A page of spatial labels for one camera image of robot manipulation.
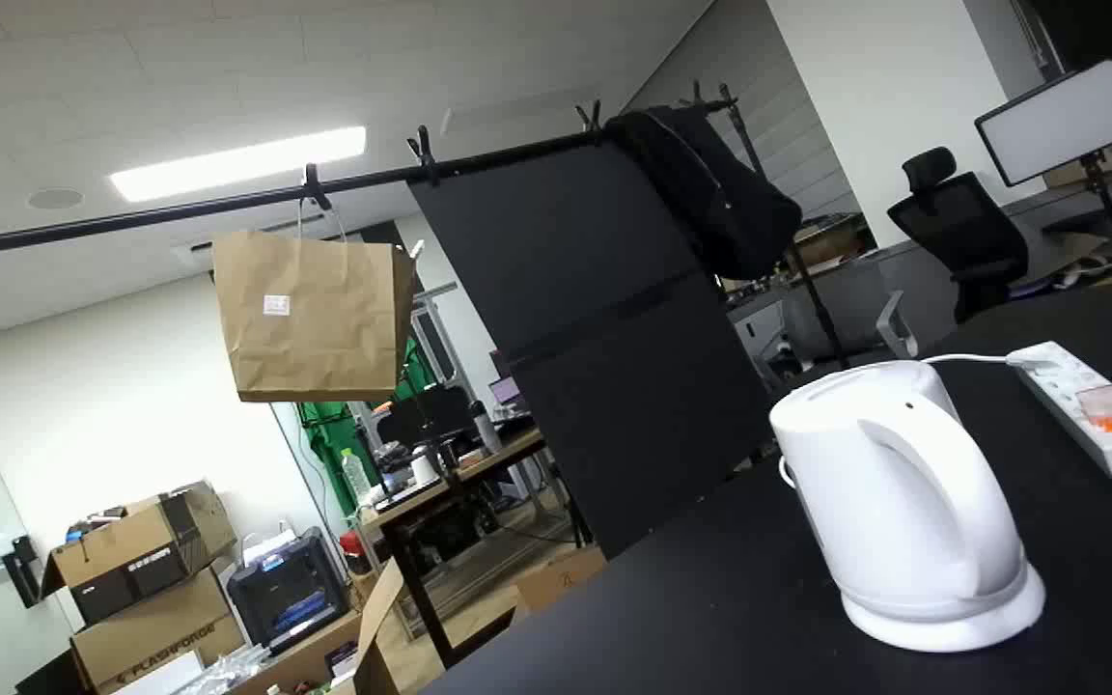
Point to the black stand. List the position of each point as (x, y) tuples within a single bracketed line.
[(788, 241)]

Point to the light panel on stand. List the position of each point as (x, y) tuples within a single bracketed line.
[(1068, 121)]

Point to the black 3d printer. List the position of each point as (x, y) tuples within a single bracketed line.
[(288, 594)]

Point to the black backdrop pole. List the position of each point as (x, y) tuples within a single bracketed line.
[(180, 208)]

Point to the black office chair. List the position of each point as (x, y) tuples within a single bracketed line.
[(966, 236)]

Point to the stack of cardboard boxes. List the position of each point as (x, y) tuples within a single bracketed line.
[(146, 589)]

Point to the plastic bottle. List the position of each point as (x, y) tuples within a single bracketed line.
[(356, 475)]

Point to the black bag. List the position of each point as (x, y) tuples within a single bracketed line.
[(710, 188)]

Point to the wooden desk with black legs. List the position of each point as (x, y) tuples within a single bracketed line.
[(450, 512)]

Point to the black backdrop board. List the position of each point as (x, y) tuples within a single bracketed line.
[(595, 338)]

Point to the white electric kettle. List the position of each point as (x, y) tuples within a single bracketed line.
[(913, 521)]

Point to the white power strip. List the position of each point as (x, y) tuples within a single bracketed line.
[(1087, 405)]

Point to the open cardboard box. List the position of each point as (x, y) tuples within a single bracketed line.
[(363, 642)]

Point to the brown paper bag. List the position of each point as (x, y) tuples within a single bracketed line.
[(310, 319)]

